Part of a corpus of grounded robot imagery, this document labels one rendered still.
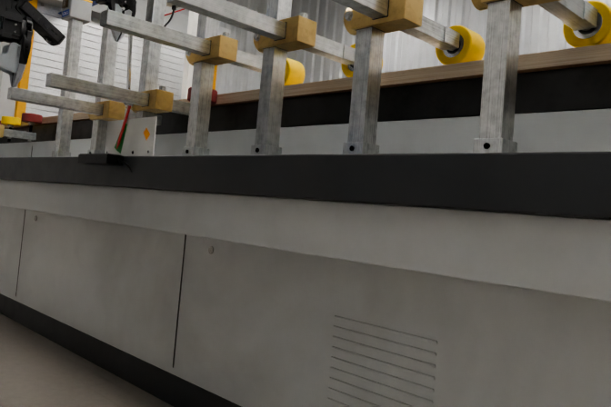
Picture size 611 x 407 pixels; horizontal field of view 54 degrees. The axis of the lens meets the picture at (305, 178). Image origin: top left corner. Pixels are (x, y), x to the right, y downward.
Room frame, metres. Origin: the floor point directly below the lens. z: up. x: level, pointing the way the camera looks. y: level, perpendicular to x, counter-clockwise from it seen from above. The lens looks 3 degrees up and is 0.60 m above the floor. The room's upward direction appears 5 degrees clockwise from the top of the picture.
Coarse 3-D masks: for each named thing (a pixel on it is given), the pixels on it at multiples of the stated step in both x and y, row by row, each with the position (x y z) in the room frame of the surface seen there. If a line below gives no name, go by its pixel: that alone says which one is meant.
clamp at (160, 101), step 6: (150, 90) 1.51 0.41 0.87; (156, 90) 1.49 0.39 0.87; (162, 90) 1.50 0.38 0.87; (150, 96) 1.51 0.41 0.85; (156, 96) 1.49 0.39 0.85; (162, 96) 1.50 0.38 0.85; (168, 96) 1.51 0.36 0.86; (150, 102) 1.51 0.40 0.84; (156, 102) 1.49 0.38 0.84; (162, 102) 1.50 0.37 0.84; (168, 102) 1.51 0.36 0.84; (132, 108) 1.58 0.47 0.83; (138, 108) 1.55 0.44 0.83; (144, 108) 1.53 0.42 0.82; (150, 108) 1.51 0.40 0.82; (156, 108) 1.49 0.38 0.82; (162, 108) 1.50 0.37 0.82; (168, 108) 1.52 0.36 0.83
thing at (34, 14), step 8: (24, 8) 1.28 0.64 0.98; (32, 8) 1.30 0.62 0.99; (32, 16) 1.30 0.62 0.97; (40, 16) 1.31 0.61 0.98; (40, 24) 1.31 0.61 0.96; (48, 24) 1.32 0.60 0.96; (40, 32) 1.34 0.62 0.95; (48, 32) 1.33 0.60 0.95; (56, 32) 1.34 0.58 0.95; (48, 40) 1.35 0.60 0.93; (56, 40) 1.34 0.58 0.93
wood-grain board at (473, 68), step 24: (576, 48) 0.96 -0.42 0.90; (600, 48) 0.93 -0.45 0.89; (408, 72) 1.20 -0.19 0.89; (432, 72) 1.16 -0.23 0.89; (456, 72) 1.12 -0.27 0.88; (480, 72) 1.08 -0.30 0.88; (528, 72) 1.04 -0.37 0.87; (240, 96) 1.59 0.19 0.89; (288, 96) 1.46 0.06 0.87; (48, 120) 2.51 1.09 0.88
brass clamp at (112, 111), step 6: (102, 102) 1.70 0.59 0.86; (108, 102) 1.67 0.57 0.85; (114, 102) 1.68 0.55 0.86; (108, 108) 1.67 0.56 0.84; (114, 108) 1.68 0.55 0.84; (120, 108) 1.69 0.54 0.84; (90, 114) 1.75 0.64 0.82; (102, 114) 1.69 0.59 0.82; (108, 114) 1.67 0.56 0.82; (114, 114) 1.68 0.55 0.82; (120, 114) 1.69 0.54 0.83; (108, 120) 1.73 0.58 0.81; (114, 120) 1.71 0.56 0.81
